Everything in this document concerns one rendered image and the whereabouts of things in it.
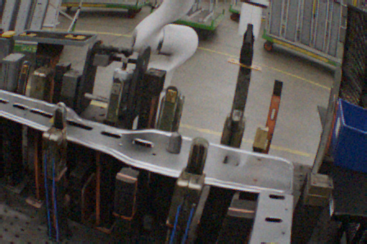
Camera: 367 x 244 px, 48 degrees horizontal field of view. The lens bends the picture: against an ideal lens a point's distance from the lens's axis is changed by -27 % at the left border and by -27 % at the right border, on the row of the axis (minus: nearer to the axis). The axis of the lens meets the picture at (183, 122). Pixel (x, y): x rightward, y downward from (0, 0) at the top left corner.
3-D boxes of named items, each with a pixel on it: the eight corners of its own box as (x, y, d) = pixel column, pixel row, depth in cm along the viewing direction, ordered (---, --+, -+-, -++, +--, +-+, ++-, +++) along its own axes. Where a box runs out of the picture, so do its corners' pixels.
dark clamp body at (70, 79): (50, 180, 160) (56, 75, 146) (61, 166, 172) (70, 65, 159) (74, 191, 159) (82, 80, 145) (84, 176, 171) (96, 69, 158)
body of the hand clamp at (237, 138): (196, 227, 155) (224, 122, 142) (200, 218, 161) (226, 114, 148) (215, 230, 154) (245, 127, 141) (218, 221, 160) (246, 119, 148)
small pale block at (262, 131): (223, 235, 151) (256, 128, 138) (224, 230, 155) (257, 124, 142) (233, 237, 151) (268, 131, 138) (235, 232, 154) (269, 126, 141)
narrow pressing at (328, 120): (310, 189, 122) (340, 70, 110) (310, 171, 133) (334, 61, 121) (312, 189, 122) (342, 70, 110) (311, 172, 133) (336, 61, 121)
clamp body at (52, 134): (40, 236, 125) (33, 133, 113) (52, 219, 136) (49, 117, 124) (65, 247, 124) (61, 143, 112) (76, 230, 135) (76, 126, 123)
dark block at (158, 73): (126, 202, 162) (143, 72, 147) (131, 193, 168) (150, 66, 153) (141, 206, 161) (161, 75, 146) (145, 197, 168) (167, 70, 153)
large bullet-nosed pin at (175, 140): (165, 157, 132) (169, 132, 130) (167, 152, 135) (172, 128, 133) (178, 160, 132) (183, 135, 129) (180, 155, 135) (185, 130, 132)
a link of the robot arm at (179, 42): (131, 79, 188) (145, 20, 179) (180, 81, 195) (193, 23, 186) (138, 92, 178) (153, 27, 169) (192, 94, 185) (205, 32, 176)
